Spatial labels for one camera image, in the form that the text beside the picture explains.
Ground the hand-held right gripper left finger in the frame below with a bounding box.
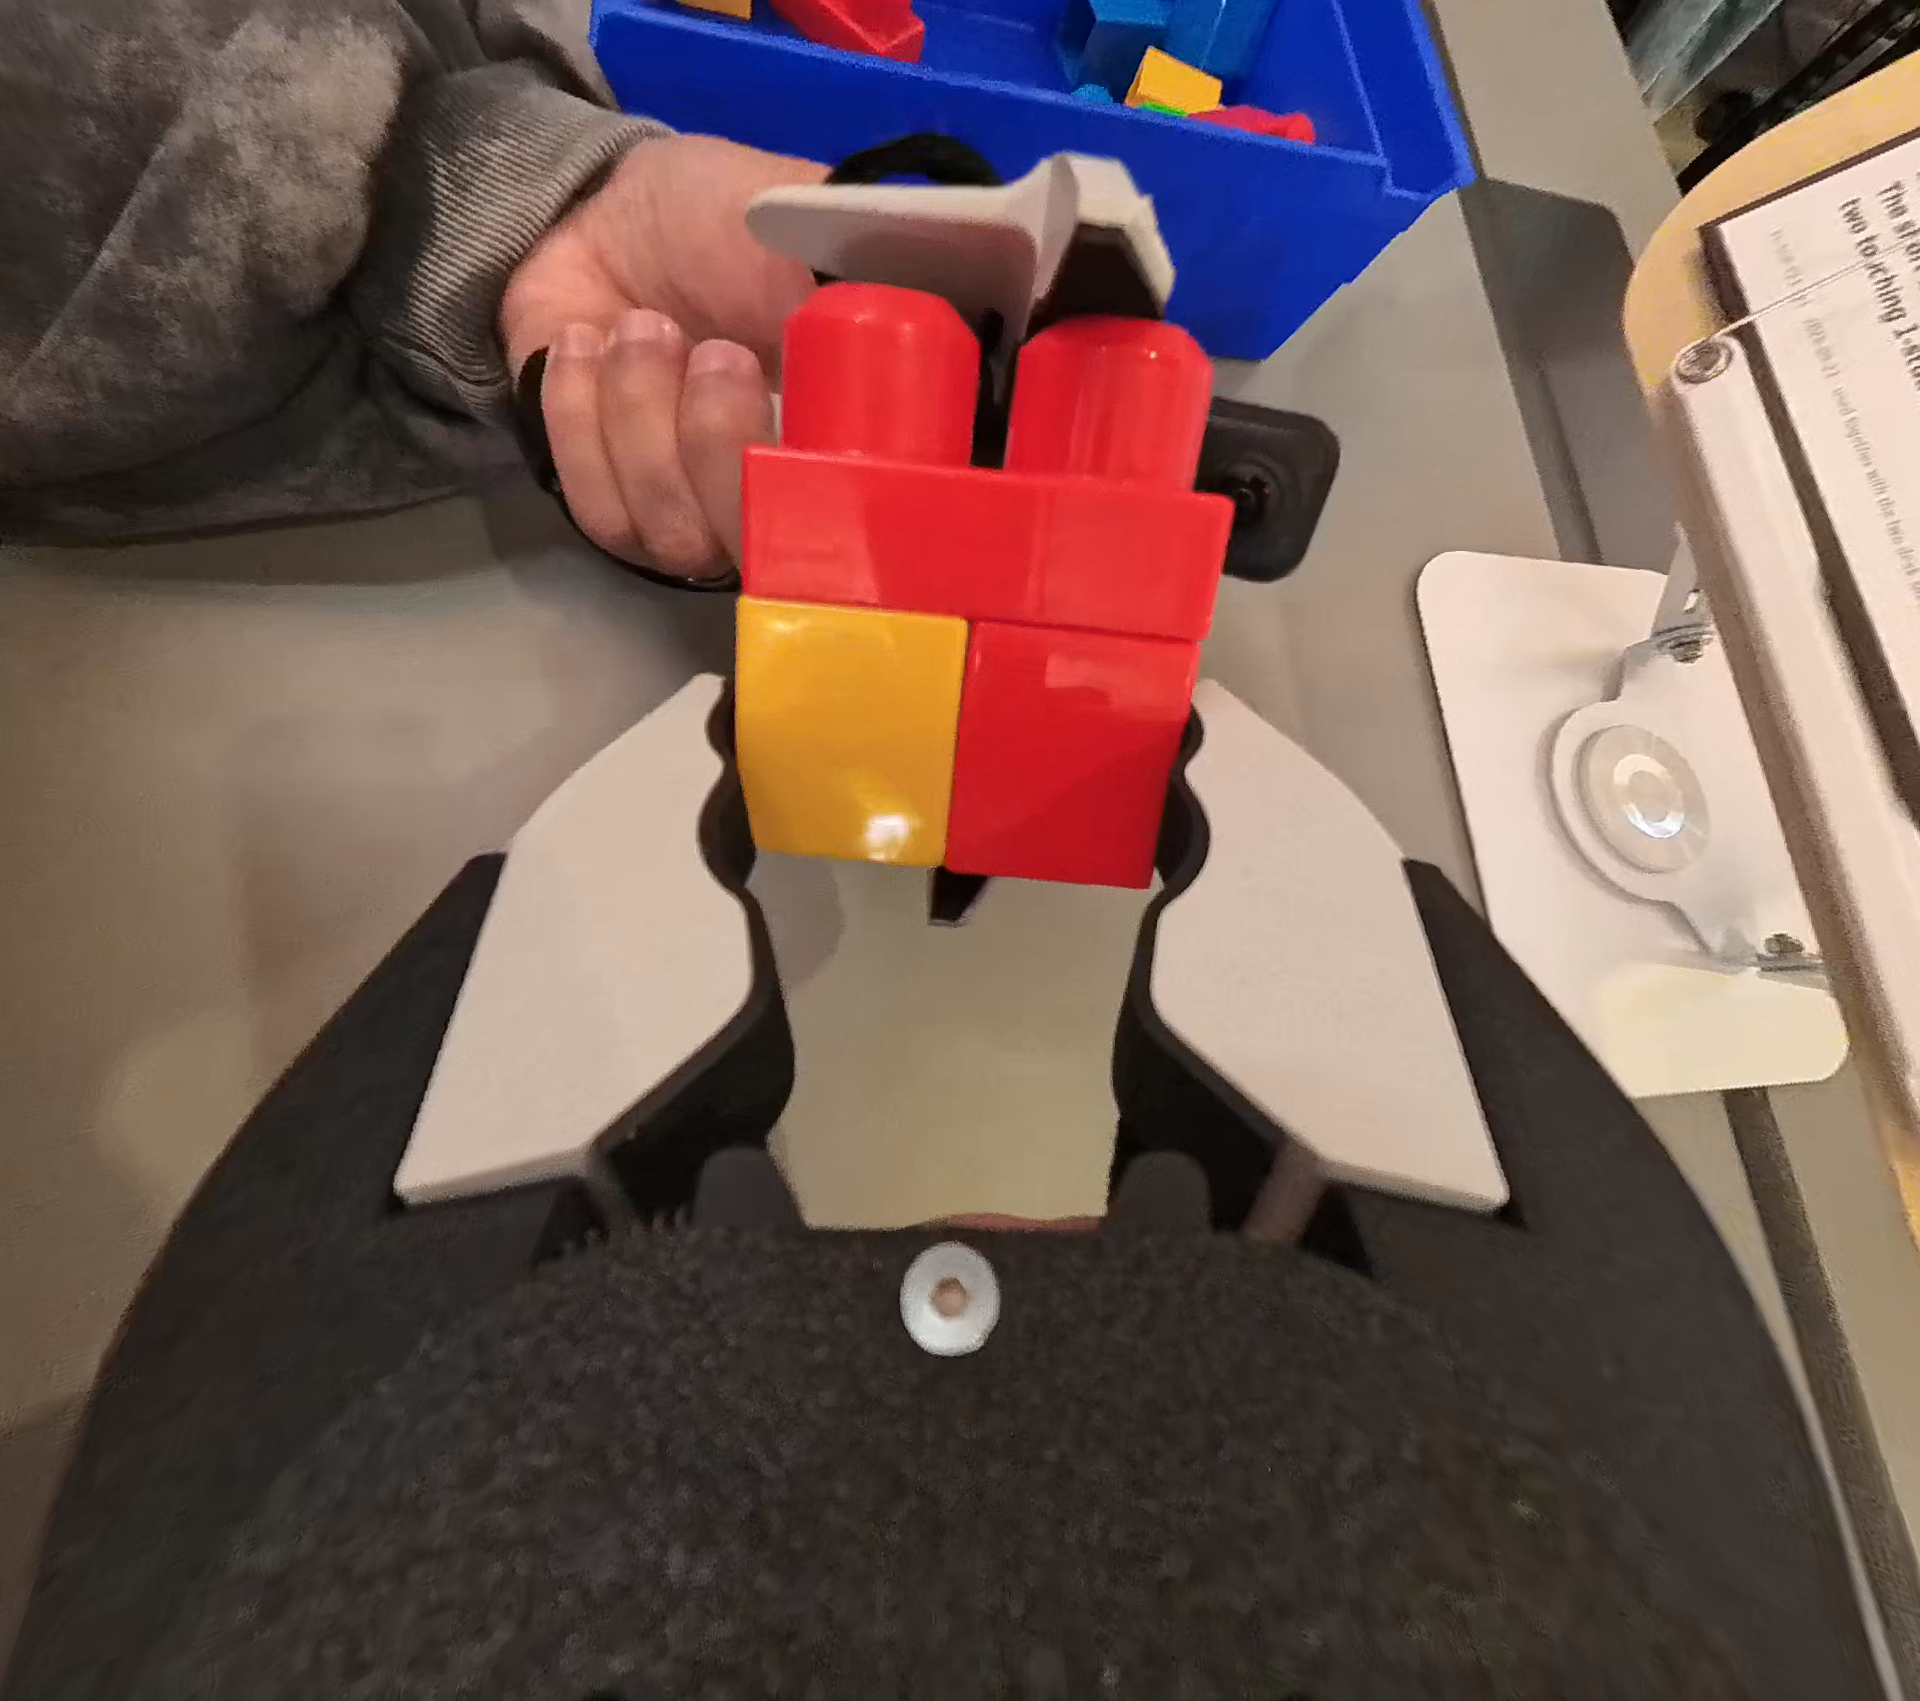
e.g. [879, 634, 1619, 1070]
[389, 674, 797, 1235]

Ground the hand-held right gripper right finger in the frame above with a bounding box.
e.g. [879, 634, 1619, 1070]
[1110, 679, 1512, 1251]

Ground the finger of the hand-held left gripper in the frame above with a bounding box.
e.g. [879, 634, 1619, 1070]
[1064, 156, 1178, 310]
[744, 156, 1073, 342]

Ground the blue plastic bin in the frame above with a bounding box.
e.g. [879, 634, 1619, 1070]
[587, 0, 1479, 363]

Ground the red two-stud toy block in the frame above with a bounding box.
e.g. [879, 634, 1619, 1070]
[739, 280, 1238, 645]

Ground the red single-stud toy block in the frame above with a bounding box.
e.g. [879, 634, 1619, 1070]
[944, 621, 1202, 893]

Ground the grey desk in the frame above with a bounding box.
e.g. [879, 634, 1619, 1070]
[0, 0, 1920, 1701]

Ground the person's left hand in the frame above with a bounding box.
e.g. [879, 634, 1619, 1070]
[498, 133, 830, 581]

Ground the printed instruction sheet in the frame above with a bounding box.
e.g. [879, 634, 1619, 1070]
[1701, 128, 1920, 819]

